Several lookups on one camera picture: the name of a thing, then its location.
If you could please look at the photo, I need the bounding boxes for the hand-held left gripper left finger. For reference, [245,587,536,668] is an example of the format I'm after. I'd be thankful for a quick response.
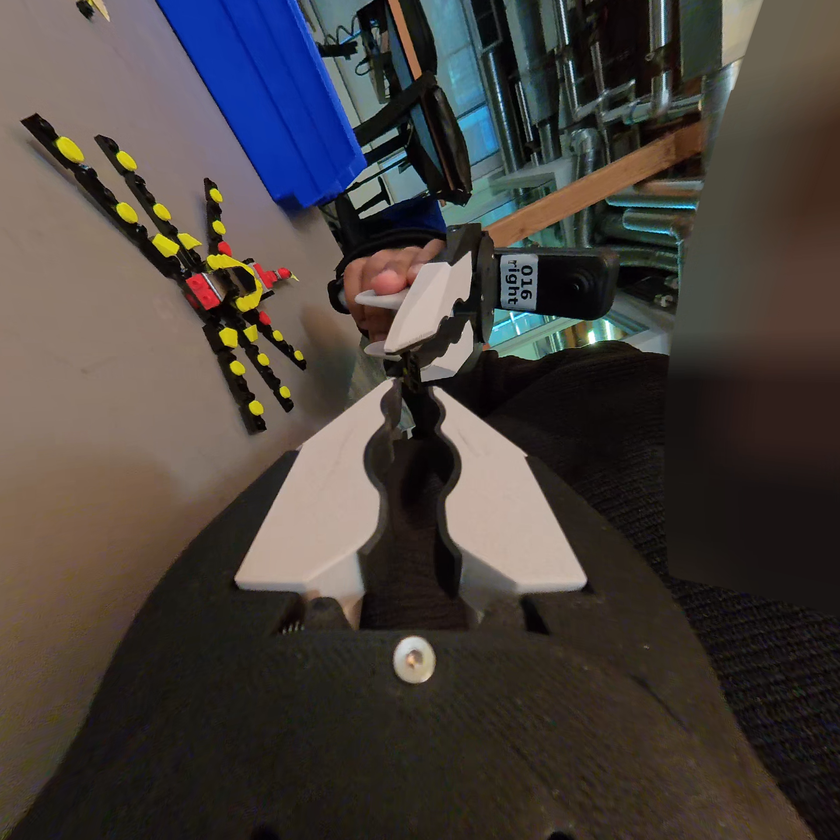
[234,377,403,605]

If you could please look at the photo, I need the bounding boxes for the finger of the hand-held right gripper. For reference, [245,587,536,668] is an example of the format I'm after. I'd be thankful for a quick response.
[419,323,484,384]
[382,251,476,357]

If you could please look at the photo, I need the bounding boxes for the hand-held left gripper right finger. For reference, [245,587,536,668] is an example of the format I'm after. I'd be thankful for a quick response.
[420,387,588,613]

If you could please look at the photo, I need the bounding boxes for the small black lego plate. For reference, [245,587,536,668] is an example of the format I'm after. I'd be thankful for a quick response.
[384,354,431,448]

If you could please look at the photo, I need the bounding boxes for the lego spider model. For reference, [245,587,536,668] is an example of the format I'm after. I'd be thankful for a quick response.
[20,113,308,435]

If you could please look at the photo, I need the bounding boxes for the person's right forearm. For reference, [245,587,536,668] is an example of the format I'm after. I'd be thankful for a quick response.
[327,225,448,304]

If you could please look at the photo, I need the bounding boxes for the person's right hand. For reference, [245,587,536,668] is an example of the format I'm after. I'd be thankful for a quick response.
[341,238,448,345]

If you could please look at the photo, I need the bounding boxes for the wooden beam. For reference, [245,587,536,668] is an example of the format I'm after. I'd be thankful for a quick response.
[486,121,708,248]

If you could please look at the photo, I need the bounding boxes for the metal ventilation ducts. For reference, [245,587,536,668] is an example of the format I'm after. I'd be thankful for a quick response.
[479,0,746,263]

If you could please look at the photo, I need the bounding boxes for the blue plastic bin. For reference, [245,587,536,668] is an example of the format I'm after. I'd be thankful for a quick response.
[155,0,368,212]

